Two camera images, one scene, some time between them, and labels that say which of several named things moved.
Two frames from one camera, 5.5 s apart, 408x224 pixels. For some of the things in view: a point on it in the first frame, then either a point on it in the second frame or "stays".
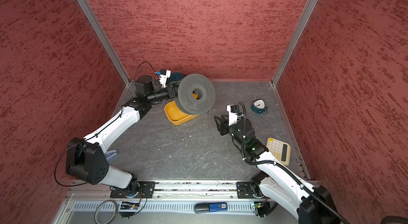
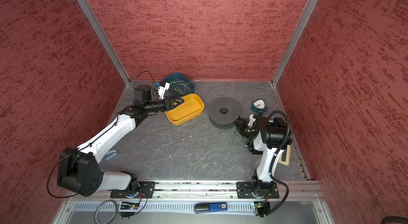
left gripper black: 171,91 to 171,102
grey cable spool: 184,99 to 223,112
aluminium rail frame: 177,190 stays
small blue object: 111,155 stays
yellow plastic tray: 177,117 stays
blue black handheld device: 202,207 stays
